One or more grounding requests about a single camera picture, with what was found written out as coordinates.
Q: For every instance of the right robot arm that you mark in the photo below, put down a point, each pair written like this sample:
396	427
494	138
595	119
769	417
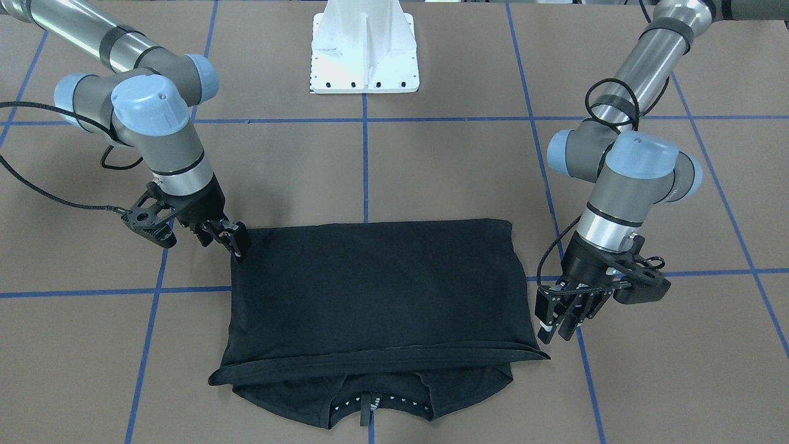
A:
144	104

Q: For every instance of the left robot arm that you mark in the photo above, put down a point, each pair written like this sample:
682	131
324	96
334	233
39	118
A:
631	170

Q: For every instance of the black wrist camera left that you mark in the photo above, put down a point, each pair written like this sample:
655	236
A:
642	280

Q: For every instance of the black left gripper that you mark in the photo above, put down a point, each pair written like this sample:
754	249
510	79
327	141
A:
585	263

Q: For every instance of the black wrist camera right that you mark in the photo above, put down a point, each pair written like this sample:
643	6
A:
149	217

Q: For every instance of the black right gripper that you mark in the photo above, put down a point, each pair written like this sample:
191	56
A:
203	206

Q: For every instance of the black printed t-shirt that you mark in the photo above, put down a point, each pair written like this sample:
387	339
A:
424	317

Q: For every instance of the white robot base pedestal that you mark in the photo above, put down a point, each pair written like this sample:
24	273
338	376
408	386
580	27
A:
363	47

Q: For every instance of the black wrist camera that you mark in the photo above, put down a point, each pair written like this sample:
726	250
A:
149	217
642	280

